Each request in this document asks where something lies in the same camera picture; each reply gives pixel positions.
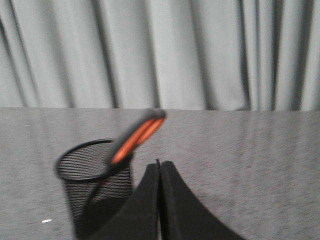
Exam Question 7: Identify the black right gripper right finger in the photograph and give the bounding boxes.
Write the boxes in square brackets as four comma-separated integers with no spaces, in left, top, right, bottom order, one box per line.
[159,161,243,240]

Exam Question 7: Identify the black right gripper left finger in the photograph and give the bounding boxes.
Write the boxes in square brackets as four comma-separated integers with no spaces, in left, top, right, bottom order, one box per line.
[89,163,160,240]

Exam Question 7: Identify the grey orange handled scissors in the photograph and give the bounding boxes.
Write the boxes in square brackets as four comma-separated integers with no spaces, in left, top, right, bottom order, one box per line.
[86,108,167,208]

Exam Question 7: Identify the black mesh pen bucket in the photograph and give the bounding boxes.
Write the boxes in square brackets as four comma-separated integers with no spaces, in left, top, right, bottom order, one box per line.
[55,138,133,240]

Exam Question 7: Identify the light grey curtain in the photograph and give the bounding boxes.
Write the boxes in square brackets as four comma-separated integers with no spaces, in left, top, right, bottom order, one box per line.
[0,0,320,111]

